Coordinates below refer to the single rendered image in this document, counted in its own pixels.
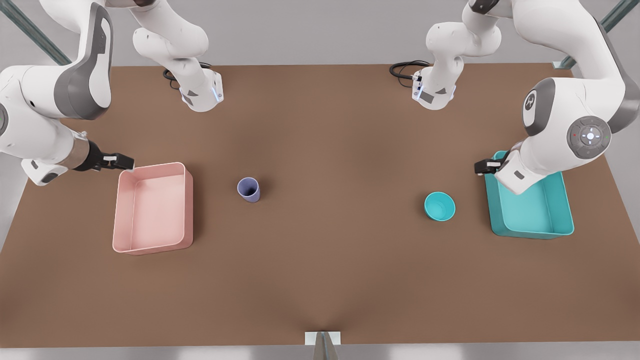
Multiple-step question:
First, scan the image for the teal rectangular box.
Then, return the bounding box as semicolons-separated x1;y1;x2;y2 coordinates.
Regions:
484;150;575;240

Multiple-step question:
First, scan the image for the teal bowl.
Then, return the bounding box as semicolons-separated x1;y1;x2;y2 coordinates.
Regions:
424;191;456;222

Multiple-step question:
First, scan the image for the pink rectangular box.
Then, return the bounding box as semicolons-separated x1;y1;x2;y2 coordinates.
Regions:
112;162;194;256

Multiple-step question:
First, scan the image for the purple cup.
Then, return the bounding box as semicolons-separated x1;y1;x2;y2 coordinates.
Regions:
237;177;261;203

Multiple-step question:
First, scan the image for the black cable loop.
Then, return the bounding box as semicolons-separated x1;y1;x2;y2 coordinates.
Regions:
389;60;433;87
162;62;213;91

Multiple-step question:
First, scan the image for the silver frame post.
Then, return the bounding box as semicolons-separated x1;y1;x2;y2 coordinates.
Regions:
552;0;640;70
305;331;342;360
0;0;72;66

